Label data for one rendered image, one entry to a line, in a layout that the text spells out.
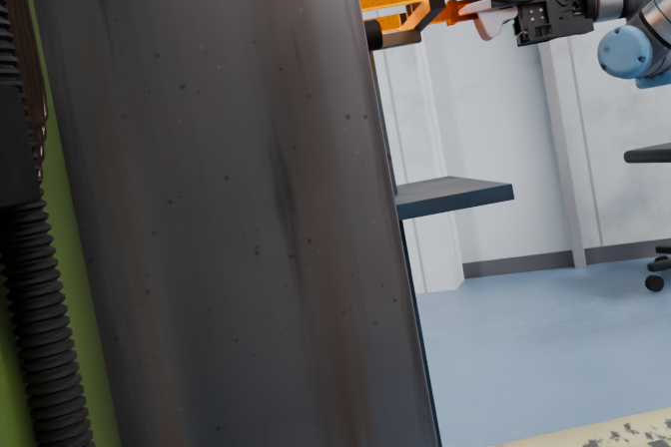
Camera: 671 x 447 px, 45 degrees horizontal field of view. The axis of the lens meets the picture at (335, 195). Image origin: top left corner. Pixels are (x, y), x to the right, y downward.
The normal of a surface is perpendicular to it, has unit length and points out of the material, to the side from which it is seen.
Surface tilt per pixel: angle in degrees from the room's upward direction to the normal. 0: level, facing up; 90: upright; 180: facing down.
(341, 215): 90
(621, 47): 90
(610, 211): 90
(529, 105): 90
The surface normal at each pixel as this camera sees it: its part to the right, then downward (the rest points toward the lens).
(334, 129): 0.10, 0.04
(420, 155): -0.32, 0.11
